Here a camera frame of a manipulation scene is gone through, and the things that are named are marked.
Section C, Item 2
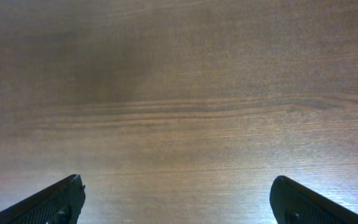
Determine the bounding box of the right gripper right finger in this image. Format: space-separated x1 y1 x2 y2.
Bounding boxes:
269 175 358 224

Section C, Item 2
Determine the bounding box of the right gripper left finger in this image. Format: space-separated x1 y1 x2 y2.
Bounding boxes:
0 174 86 224

